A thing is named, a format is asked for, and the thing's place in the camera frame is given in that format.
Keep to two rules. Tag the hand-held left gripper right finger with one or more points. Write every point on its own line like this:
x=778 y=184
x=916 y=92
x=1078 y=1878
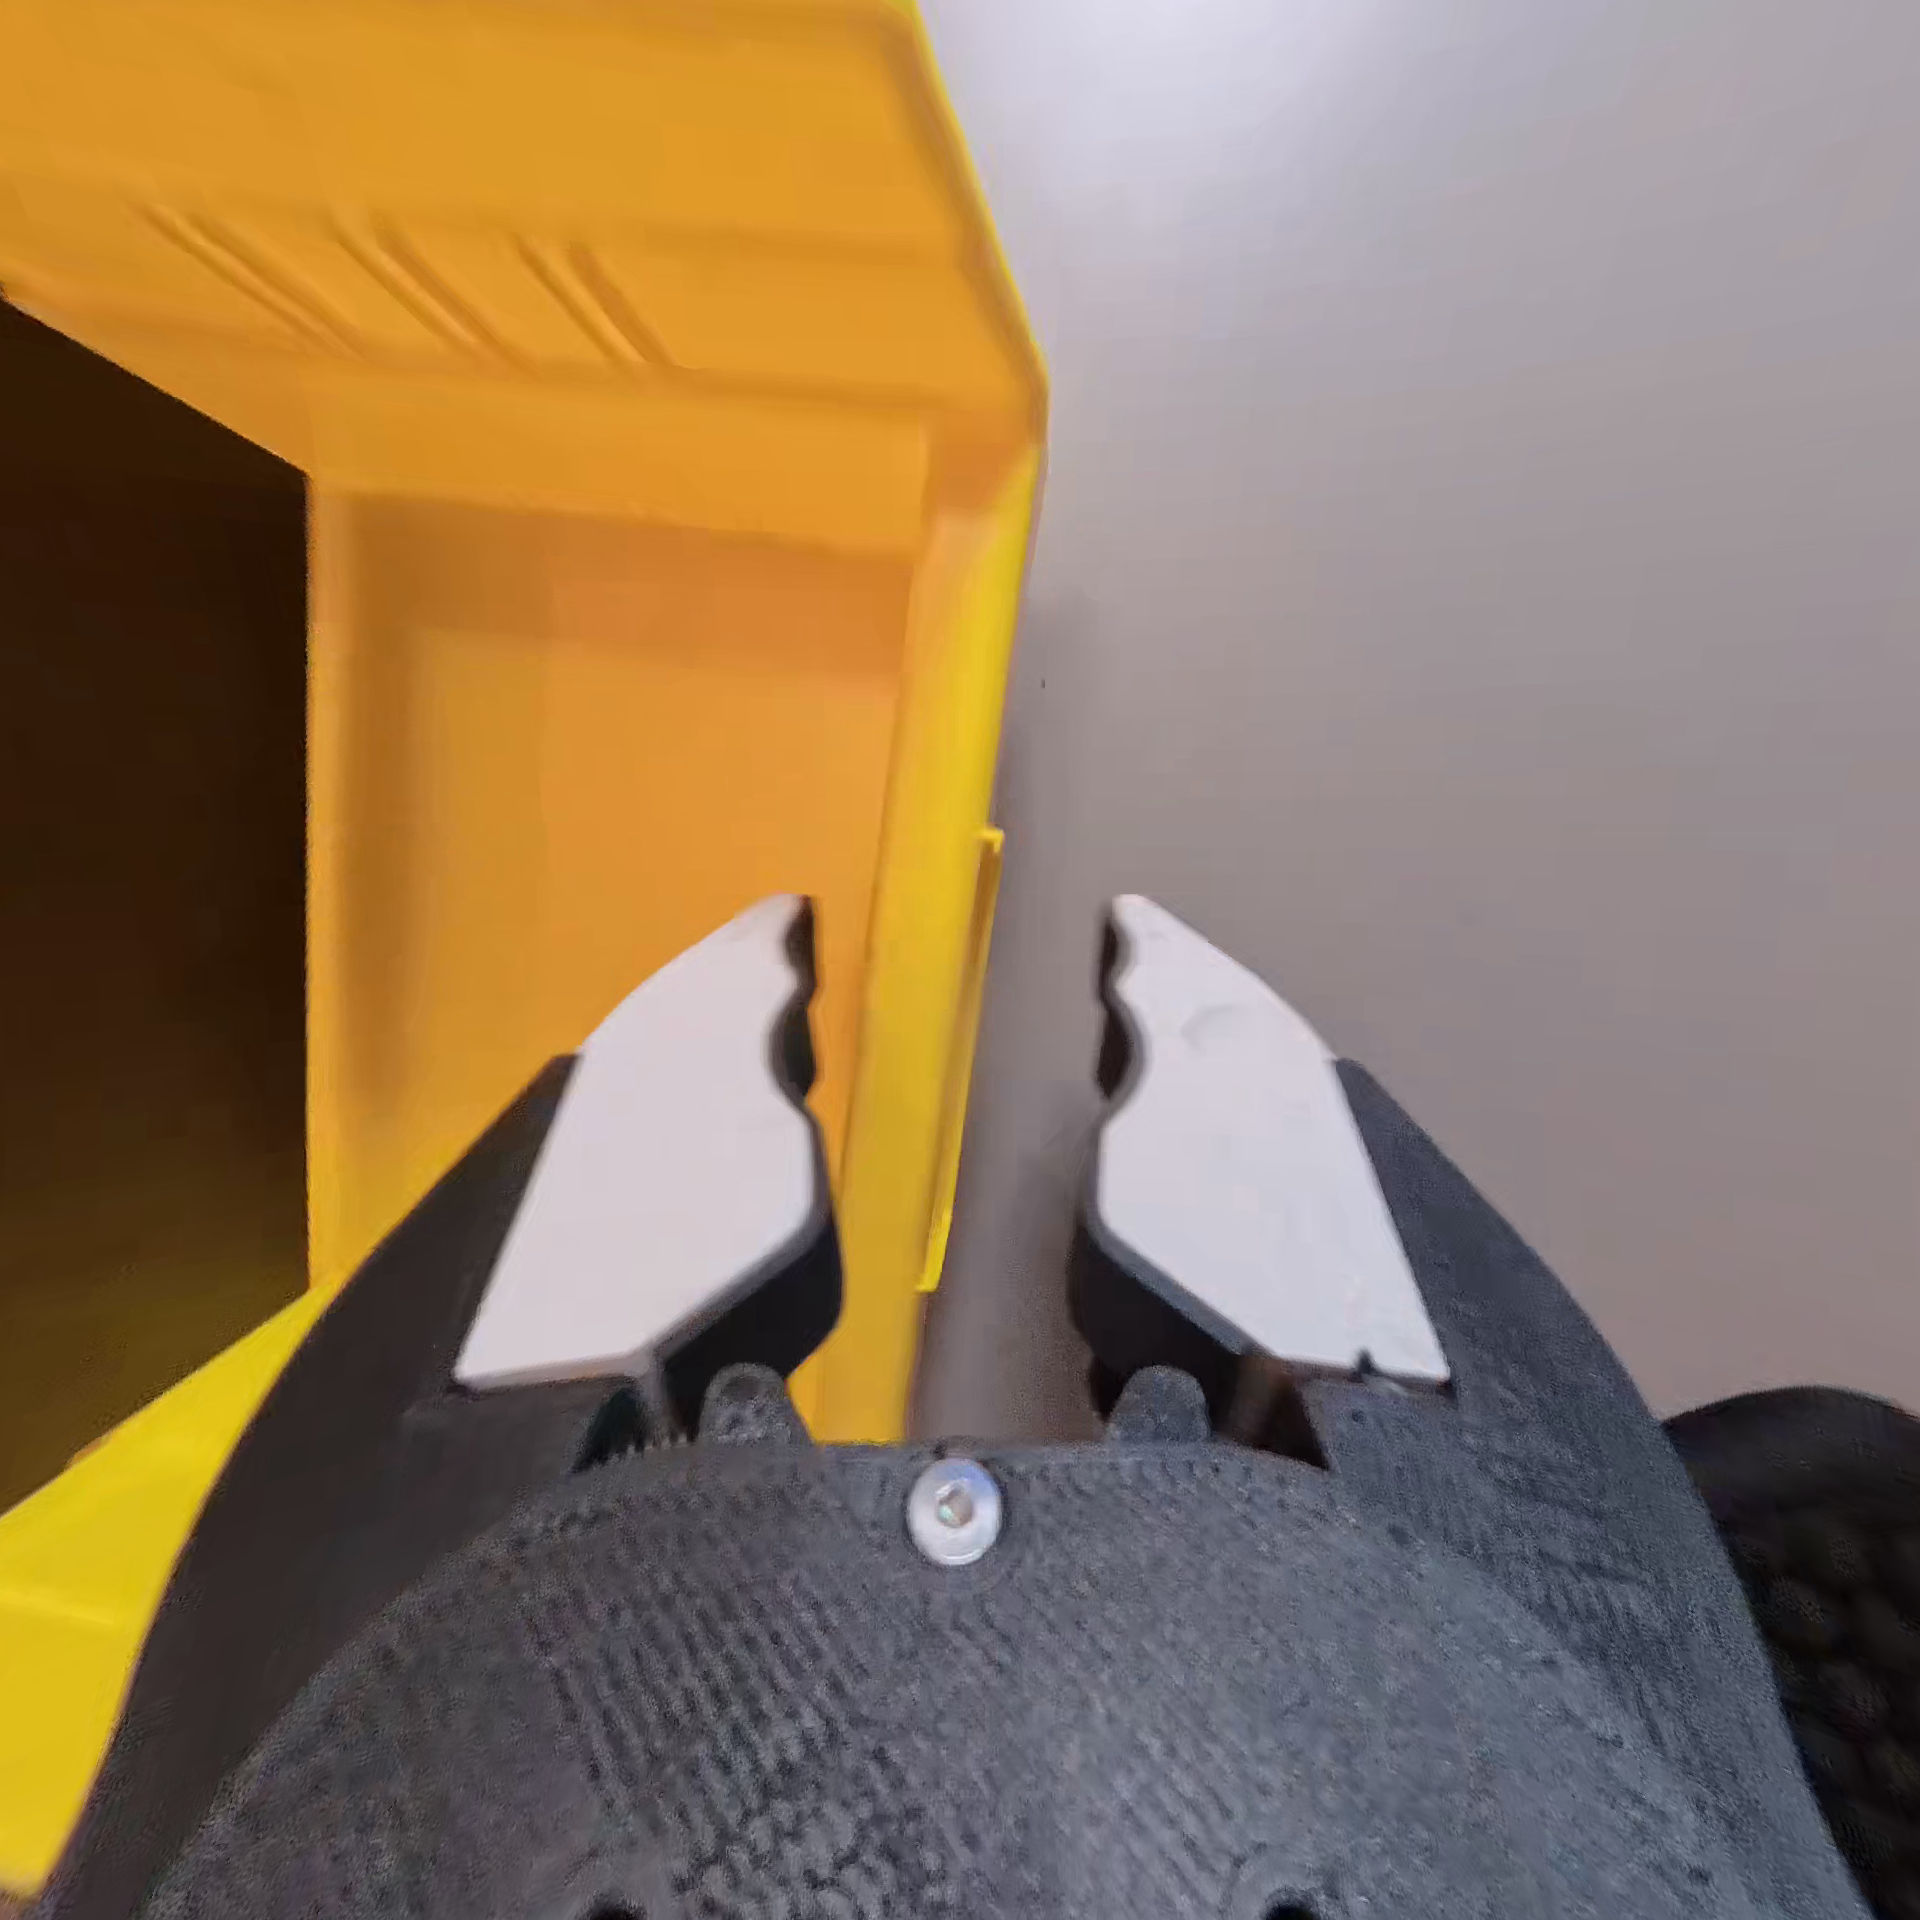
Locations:
x=1245 y=1171

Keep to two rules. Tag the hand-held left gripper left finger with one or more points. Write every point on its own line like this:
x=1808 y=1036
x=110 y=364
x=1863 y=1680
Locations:
x=662 y=1171

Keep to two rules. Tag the yellow divided storage bin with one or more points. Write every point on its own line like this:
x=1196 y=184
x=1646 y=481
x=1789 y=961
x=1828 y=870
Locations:
x=600 y=225

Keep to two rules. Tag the black bin divider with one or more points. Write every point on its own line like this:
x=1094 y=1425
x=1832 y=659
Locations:
x=135 y=825

